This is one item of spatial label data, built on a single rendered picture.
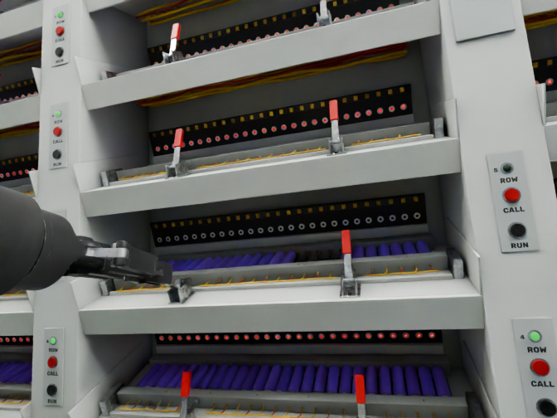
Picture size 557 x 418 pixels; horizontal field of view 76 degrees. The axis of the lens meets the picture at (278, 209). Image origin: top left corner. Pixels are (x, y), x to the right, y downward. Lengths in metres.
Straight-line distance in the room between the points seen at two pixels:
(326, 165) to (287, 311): 0.21
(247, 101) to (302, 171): 0.33
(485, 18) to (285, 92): 0.38
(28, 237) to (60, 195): 0.40
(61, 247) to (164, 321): 0.27
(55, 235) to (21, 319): 0.44
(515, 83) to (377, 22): 0.20
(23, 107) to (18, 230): 0.55
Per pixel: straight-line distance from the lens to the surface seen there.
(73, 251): 0.39
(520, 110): 0.55
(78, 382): 0.72
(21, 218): 0.35
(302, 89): 0.79
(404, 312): 0.51
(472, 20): 0.59
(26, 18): 0.97
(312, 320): 0.52
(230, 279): 0.60
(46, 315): 0.75
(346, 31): 0.60
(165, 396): 0.71
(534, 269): 0.52
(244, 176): 0.55
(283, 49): 0.61
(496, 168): 0.52
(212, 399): 0.66
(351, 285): 0.53
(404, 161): 0.52
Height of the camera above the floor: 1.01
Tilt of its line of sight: 8 degrees up
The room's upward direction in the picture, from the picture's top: 4 degrees counter-clockwise
